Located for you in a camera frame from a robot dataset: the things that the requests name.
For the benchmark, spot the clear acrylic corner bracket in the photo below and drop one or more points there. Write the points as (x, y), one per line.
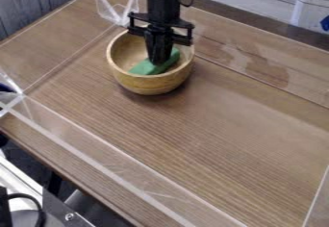
(117, 13)

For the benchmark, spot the grey metal bracket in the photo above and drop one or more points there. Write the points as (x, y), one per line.
(59, 214)

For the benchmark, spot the white container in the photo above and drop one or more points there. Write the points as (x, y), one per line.
(311, 15)

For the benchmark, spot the clear acrylic front wall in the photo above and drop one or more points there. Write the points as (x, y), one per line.
(149, 199)

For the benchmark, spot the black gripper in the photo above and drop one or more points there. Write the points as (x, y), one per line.
(169, 35)

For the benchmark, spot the green rectangular block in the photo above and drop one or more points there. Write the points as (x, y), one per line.
(146, 68)

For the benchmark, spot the brown wooden bowl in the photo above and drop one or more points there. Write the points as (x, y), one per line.
(126, 51)

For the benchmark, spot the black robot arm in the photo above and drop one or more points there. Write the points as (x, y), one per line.
(164, 11)

